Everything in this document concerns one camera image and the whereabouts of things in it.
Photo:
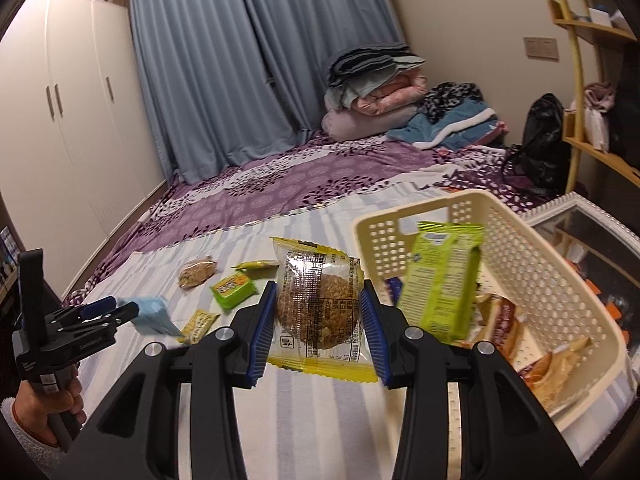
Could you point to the small green snack box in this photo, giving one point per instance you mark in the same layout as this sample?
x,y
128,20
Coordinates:
x,y
232,290

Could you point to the light blue tissue packet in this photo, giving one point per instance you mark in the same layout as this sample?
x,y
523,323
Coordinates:
x,y
153,317

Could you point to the cream perforated plastic basket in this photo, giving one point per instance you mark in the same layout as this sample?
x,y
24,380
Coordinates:
x,y
517,263

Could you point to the blue and leopard clothes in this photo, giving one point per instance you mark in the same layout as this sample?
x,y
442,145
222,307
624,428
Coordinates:
x,y
451,116

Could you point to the wall power socket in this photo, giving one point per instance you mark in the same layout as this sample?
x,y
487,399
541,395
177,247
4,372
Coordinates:
x,y
541,48

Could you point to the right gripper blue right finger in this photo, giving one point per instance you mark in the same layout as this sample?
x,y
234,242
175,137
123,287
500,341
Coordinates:
x,y
374,324

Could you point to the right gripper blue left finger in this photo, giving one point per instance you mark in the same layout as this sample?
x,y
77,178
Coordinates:
x,y
259,336

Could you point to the large green snack package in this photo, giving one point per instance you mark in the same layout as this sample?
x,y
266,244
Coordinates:
x,y
440,283

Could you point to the blue grey curtain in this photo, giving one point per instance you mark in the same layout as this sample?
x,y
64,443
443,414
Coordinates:
x,y
225,82

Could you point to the clear brown cookie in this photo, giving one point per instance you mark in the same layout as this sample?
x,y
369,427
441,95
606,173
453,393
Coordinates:
x,y
317,323

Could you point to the blue striped blanket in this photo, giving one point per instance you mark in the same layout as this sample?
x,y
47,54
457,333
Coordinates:
x,y
323,414

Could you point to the small olive yellow packet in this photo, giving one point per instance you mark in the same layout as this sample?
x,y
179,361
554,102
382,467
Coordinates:
x,y
257,265

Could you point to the left forearm white fleece sleeve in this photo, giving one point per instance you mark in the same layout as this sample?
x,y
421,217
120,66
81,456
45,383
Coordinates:
x,y
46,457

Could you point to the left hand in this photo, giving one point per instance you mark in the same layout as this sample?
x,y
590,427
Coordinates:
x,y
33,408

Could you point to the clear bag of crackers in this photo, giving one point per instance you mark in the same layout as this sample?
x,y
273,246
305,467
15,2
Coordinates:
x,y
196,272

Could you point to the white wardrobe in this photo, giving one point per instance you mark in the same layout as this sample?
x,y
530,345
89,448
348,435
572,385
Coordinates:
x,y
77,153

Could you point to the purple floral bedsheet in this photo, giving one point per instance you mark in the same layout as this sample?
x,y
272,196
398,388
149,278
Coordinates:
x,y
311,175

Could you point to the wooden shelf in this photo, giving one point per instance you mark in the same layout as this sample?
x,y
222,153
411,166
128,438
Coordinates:
x,y
585,128

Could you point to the yellow biscuit packet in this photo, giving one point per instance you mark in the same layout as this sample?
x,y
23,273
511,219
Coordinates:
x,y
198,327

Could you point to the stack of folded quilts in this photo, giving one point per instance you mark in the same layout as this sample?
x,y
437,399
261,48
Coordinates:
x,y
371,89

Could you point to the tan snack bag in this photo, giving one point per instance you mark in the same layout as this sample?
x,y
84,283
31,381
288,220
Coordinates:
x,y
501,322
547,376

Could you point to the black bag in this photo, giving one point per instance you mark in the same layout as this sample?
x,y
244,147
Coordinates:
x,y
541,164

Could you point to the blue biscuit package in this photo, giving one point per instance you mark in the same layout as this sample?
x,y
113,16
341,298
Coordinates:
x,y
394,287

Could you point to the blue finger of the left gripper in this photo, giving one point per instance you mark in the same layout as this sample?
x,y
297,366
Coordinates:
x,y
103,327
84,312

